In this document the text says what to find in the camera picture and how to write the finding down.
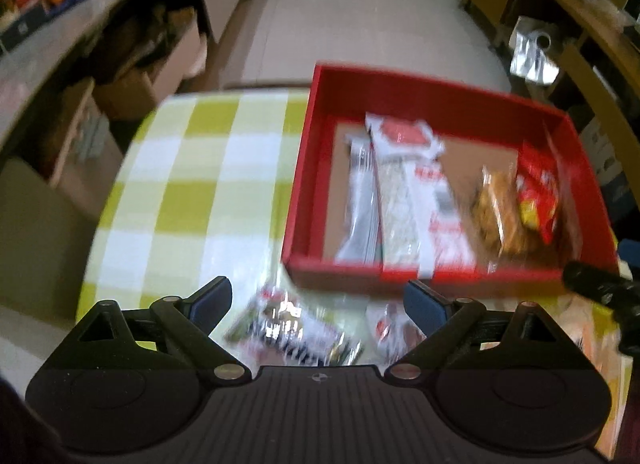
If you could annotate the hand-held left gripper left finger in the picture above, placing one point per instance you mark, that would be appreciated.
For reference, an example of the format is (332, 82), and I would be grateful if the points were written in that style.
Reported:
(212, 300)

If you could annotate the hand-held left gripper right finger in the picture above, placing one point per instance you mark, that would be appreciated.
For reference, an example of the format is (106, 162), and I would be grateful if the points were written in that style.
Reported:
(425, 308)

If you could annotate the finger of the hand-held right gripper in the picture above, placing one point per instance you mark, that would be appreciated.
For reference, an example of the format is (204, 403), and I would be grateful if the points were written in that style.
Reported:
(595, 284)

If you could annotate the white red printed snack packet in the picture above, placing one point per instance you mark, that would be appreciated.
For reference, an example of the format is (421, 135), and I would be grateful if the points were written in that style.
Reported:
(387, 329)

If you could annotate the black white striped snack packet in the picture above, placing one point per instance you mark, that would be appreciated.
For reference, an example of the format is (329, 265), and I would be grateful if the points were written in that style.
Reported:
(295, 331)

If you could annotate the red cardboard box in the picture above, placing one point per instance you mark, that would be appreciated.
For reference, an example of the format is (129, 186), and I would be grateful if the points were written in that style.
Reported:
(340, 276)

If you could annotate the clear cookie packet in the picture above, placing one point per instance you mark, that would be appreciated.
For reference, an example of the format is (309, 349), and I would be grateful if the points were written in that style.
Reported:
(495, 219)

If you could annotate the long white red label packet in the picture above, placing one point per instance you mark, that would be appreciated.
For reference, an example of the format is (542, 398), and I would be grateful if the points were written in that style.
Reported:
(400, 194)

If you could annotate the open cardboard box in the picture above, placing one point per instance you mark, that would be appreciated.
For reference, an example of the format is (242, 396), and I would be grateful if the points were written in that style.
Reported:
(170, 68)

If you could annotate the silver foil bag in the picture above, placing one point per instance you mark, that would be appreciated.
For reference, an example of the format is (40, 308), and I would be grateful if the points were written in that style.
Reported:
(530, 53)

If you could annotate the grey top low cabinet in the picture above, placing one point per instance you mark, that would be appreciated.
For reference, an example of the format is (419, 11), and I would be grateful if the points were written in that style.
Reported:
(60, 38)

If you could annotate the dark blue box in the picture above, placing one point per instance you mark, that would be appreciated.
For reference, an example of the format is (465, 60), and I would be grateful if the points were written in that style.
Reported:
(25, 26)

